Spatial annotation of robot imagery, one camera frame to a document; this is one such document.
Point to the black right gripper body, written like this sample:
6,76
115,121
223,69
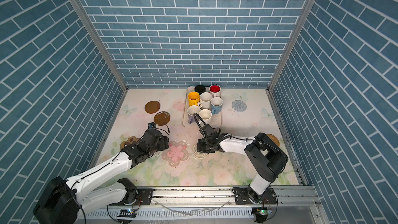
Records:
204,146

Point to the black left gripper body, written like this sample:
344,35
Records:
162,144

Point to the multicolour woven round coaster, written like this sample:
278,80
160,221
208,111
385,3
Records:
198,155

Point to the brown paw shaped coaster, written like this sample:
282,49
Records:
129,141

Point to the glossy brown scratched coaster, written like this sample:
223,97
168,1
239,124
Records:
162,118

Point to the matte brown wooden coaster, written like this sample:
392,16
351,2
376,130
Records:
152,107

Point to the blue woven round coaster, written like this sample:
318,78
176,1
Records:
239,106

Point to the tan rattan round coaster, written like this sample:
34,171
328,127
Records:
274,139

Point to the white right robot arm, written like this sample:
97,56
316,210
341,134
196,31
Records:
267,158

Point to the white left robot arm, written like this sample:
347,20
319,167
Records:
63,201

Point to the pink flower silicone coaster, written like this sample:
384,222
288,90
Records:
176,153

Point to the beige serving tray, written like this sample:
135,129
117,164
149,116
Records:
216,120

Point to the plain white mug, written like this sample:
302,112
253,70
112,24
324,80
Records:
205,117

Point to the purple mug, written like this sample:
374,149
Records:
191,111

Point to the blue floral mug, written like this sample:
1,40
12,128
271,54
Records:
216,105

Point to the white speckled mug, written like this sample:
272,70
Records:
205,100

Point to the yellow mug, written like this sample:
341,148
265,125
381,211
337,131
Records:
193,98

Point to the white mug red inside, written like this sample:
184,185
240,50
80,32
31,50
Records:
215,90

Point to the black mug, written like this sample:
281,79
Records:
200,89

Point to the white vented strip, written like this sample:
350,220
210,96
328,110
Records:
175,214

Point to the left circuit board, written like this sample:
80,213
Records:
126,216

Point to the circuit board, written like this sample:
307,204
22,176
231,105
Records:
126,216
261,214

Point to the right circuit board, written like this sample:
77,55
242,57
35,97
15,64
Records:
261,214

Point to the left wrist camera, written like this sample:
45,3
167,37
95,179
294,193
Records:
151,125

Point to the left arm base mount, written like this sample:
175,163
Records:
141,196

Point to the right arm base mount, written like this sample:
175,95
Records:
246,196

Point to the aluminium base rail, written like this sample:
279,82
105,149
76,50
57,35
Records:
194,197

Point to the aluminium corner post left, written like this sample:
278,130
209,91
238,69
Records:
83,16

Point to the aluminium corner post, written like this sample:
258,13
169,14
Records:
292,40
83,16

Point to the aluminium corner post right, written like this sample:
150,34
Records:
292,40

